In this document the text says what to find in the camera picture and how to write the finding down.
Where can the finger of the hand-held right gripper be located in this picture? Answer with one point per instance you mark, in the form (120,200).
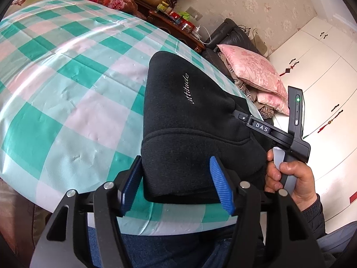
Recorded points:
(241,116)

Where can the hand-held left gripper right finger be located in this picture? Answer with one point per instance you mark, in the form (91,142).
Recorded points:
(221,184)

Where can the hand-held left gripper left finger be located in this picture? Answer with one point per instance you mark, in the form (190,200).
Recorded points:
(131,184)

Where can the black sweatshirt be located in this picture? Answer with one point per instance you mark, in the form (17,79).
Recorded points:
(181,134)

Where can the person's right forearm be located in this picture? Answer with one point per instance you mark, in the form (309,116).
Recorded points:
(315,217)

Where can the person's right hand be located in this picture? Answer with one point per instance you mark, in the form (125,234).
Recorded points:
(304,181)

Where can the small pink floral pillow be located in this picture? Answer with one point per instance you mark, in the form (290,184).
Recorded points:
(272,100)

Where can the red tassel ornament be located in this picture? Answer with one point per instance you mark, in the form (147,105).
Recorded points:
(330,122)
(288,69)

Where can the large pink floral pillow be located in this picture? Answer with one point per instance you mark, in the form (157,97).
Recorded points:
(251,67)

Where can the white wardrobe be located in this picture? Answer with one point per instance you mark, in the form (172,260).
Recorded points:
(320,69)

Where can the person's legs in jeans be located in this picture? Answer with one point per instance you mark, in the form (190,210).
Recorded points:
(167,245)

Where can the black leather sofa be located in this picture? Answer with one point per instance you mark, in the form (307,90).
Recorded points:
(231,33)

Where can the dark wooden nightstand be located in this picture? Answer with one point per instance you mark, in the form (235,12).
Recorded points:
(178,33)

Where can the green checkered bed sheet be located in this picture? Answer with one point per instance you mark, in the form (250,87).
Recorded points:
(69,89)

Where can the green crumpled bag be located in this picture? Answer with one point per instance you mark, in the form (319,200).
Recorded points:
(184,15)

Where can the red box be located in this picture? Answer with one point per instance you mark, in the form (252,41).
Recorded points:
(175,15)

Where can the yellow box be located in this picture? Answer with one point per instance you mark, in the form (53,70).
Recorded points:
(163,6)

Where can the wall outlet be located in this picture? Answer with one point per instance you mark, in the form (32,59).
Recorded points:
(194,12)

